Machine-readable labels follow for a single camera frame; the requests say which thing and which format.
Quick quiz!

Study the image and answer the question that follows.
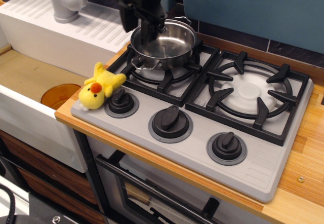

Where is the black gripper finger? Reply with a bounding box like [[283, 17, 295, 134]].
[[140, 20, 157, 45], [119, 5, 139, 32]]

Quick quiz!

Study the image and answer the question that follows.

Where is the black right stove knob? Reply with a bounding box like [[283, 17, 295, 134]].
[[207, 132, 248, 166]]

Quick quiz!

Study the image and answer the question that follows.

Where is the black braided cable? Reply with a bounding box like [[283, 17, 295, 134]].
[[0, 183, 17, 224]]

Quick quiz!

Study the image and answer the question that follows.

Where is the orange plastic plate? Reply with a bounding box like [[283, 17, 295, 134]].
[[40, 84, 80, 110]]

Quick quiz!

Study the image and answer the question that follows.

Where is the black middle stove knob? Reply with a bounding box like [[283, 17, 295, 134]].
[[148, 105, 193, 144]]

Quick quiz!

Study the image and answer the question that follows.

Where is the black left stove knob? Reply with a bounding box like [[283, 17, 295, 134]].
[[104, 89, 139, 119]]

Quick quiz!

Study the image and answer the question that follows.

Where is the grey toy stove top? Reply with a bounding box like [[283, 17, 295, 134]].
[[71, 42, 314, 202]]

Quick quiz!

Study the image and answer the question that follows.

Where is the black right burner grate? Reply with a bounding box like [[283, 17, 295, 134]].
[[185, 51, 313, 146]]

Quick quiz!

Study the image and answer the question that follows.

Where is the black burner grate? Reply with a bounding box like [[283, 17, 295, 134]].
[[107, 40, 220, 107], [185, 51, 313, 146]]

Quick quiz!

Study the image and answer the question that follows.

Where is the black stove knob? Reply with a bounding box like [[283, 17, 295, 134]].
[[207, 132, 248, 166], [104, 89, 139, 119], [148, 105, 193, 144]]

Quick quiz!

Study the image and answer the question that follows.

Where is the stainless steel pan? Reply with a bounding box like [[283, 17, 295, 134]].
[[131, 18, 197, 70]]

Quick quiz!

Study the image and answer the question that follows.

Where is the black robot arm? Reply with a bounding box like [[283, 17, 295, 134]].
[[117, 0, 168, 45]]

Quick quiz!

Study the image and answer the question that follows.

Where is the grey toy faucet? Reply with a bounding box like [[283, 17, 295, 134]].
[[51, 0, 87, 23]]

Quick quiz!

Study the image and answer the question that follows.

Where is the white toy sink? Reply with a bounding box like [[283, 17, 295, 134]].
[[1, 0, 131, 173]]

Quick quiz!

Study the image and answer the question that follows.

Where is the black left burner grate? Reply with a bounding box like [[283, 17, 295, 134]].
[[107, 40, 220, 107]]

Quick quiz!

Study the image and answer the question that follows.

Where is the wooden drawer cabinet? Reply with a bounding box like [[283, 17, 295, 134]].
[[1, 131, 105, 223]]

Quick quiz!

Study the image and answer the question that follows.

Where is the oven door with black handle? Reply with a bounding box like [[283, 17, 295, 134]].
[[95, 150, 259, 223]]

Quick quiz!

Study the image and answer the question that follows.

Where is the yellow stuffed duck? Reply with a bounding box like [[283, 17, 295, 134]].
[[78, 62, 127, 111]]

